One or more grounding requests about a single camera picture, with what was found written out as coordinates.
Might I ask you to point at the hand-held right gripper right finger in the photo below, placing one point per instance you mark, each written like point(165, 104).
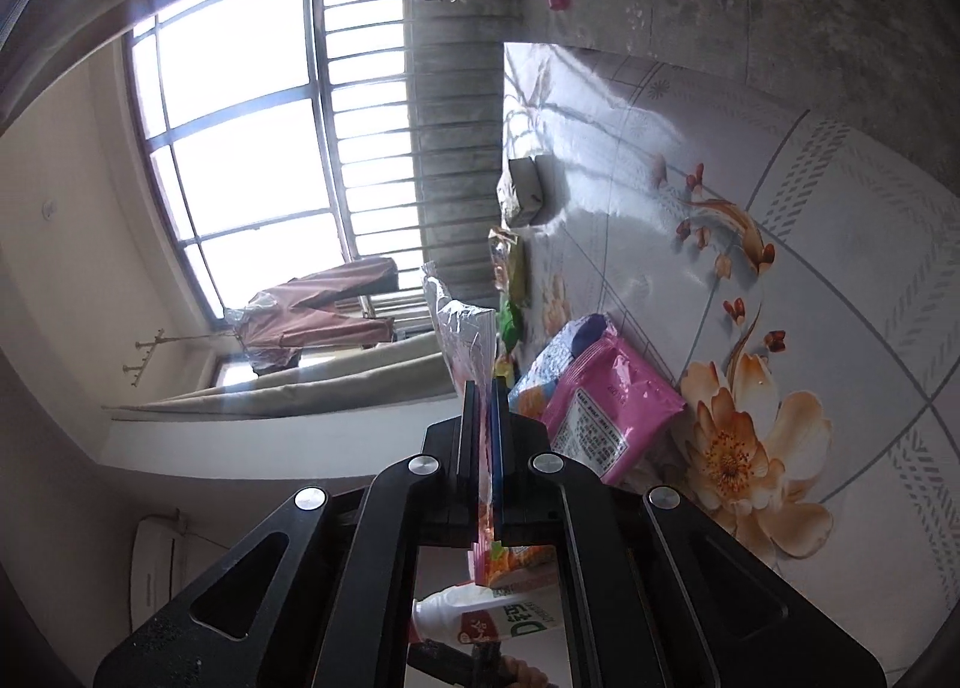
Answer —
point(496, 448)

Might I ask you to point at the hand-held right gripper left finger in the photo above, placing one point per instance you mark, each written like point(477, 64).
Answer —
point(469, 448)

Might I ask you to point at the white bottle with green label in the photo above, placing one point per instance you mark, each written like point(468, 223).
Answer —
point(495, 617)

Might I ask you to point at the silver foil snack wrapper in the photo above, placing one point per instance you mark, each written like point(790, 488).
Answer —
point(461, 335)

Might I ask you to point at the person's left hand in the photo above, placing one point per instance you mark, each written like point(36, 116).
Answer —
point(529, 674)

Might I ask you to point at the blue and white snack packet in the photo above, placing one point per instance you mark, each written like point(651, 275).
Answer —
point(551, 358)

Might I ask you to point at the pink snack packet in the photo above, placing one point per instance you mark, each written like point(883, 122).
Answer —
point(600, 410)

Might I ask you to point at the small green snack packet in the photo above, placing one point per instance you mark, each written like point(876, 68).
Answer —
point(511, 324)

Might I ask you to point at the beige curtain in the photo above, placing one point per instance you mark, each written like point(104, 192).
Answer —
point(300, 380)

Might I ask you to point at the orange snack packet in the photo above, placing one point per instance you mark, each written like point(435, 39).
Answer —
point(506, 260)

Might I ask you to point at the pink hanging garment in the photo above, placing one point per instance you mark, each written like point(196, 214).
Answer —
point(315, 316)

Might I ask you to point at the gold snack packet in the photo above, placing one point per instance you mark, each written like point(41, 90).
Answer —
point(521, 189)

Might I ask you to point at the white air conditioner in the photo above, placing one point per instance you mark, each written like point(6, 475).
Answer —
point(161, 568)

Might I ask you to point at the metal balcony railing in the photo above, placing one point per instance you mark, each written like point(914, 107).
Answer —
point(450, 133)

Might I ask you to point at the large window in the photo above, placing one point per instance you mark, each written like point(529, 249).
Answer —
point(247, 133)

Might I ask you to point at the wall coat hook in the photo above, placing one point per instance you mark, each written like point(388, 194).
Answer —
point(146, 354)

